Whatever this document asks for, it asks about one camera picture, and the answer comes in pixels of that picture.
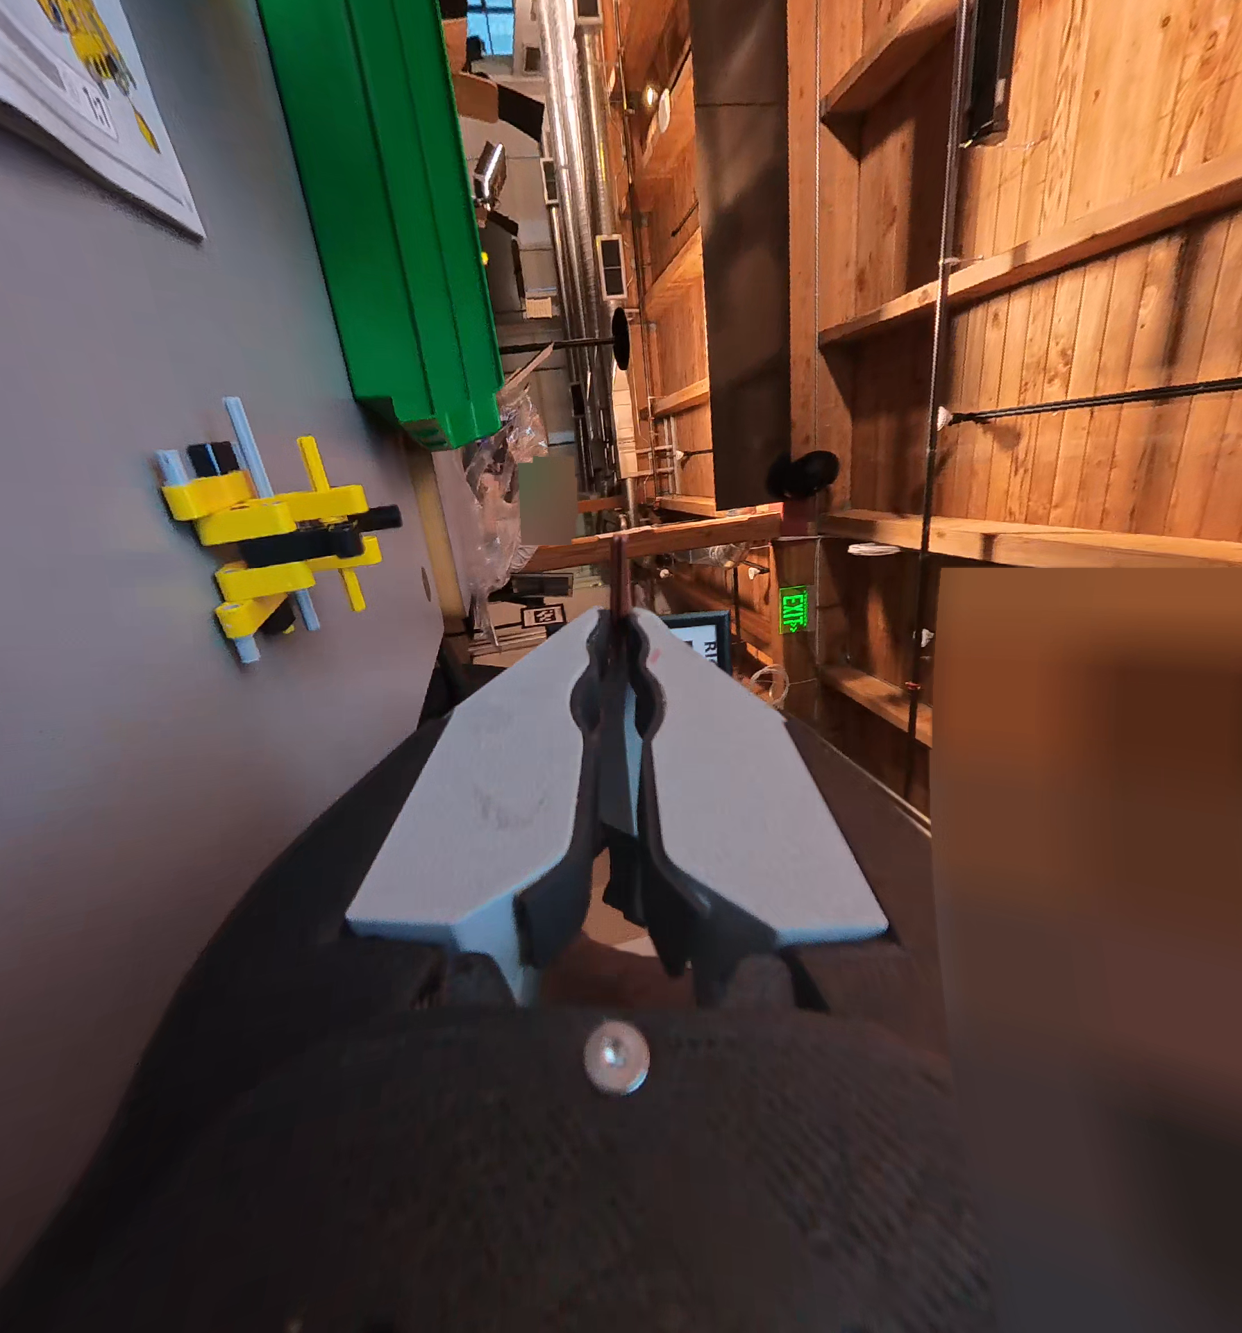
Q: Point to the black wall box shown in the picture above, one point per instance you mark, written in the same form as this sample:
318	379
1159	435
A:
987	73

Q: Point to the wooden plank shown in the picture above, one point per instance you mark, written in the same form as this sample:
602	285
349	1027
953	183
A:
672	537

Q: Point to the metal ventilation duct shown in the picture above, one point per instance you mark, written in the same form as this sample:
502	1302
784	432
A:
571	156

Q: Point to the lego instruction booklet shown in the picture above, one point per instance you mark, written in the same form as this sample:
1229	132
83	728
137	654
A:
59	115

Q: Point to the framed white sign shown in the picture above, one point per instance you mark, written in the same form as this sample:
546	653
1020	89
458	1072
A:
705	641

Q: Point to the yellow and black lego assembly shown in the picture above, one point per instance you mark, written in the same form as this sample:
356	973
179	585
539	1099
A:
256	521

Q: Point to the clear plastic bags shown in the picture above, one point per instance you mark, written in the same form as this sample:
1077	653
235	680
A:
495	468

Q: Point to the black round fixture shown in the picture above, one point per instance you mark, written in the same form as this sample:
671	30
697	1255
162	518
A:
803	475

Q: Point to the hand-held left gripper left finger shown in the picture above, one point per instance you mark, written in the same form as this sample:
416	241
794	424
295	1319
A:
475	801

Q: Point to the green exit sign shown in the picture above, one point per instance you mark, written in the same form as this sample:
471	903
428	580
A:
793	611

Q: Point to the black disc stand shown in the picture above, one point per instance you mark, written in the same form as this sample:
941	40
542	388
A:
621	336

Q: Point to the black metal rod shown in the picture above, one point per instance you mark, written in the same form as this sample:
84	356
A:
1099	402

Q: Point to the thin brown lego axle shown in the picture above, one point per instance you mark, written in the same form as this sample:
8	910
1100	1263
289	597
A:
618	578

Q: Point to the green plastic bin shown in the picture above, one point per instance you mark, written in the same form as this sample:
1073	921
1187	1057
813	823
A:
390	208

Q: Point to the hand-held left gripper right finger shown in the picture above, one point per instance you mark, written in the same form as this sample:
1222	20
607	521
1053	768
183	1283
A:
755	813

